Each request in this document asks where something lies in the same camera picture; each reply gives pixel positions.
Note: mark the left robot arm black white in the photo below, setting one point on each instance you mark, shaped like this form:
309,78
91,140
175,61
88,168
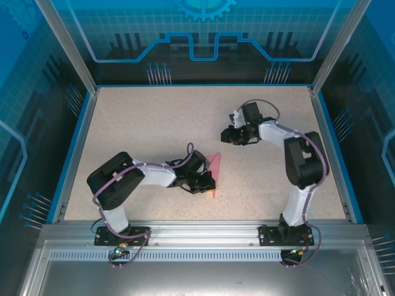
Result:
114,185

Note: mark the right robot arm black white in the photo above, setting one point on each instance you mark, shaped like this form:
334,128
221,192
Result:
305,166

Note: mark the sheet metal tray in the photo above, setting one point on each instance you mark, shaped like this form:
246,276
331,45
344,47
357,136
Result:
200,280

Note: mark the blue table border strip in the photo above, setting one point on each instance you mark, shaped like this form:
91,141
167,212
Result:
338,154
72,154

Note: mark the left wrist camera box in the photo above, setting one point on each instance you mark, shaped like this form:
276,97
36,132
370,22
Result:
204,169

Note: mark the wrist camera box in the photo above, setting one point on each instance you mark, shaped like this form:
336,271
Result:
237,118
204,169

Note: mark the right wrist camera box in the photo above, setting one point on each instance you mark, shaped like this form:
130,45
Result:
237,118

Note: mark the wide aluminium mounting rail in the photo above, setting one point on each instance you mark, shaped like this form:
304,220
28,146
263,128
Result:
200,231

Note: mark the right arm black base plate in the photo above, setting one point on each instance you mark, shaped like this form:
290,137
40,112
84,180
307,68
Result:
266,235

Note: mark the aluminium table side rail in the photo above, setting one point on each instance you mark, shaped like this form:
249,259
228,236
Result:
79,154
329,154

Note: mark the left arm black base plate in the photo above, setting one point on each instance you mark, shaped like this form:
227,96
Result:
102,239

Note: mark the blue printed enclosure panel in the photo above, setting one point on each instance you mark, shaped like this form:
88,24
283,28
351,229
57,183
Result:
370,123
197,31
24,123

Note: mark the aluminium frame post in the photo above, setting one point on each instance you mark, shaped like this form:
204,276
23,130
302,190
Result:
337,49
71,49

